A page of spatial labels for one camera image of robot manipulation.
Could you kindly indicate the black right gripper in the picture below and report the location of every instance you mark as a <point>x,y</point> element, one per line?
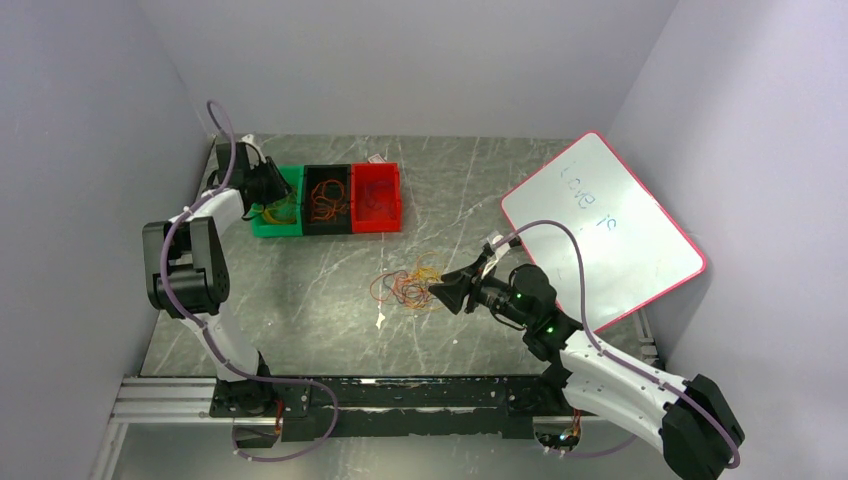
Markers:
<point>458,284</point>

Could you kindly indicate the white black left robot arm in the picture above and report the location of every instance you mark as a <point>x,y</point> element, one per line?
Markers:
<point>187,276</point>

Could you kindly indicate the black plastic bin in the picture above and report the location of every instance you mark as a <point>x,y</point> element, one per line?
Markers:
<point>326,200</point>

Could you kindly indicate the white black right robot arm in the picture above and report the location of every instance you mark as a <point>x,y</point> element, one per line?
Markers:
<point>688,421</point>

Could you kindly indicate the pink framed whiteboard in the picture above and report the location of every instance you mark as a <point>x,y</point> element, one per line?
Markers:
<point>606,244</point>

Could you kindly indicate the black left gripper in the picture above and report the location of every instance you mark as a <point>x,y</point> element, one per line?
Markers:
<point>280,187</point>

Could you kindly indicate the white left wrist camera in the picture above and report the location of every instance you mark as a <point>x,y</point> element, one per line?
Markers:
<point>255,154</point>

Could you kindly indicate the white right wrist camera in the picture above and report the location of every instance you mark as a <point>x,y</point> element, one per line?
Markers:
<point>494,252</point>

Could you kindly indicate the green plastic bin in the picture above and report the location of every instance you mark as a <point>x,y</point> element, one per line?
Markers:
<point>283,218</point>

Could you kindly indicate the red plastic bin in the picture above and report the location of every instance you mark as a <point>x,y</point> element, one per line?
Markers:
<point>376,202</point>

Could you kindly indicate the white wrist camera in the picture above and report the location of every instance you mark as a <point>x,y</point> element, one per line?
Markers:
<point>494,252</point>
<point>255,154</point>

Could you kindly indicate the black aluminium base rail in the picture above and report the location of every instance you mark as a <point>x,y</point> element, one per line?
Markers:
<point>509,406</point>

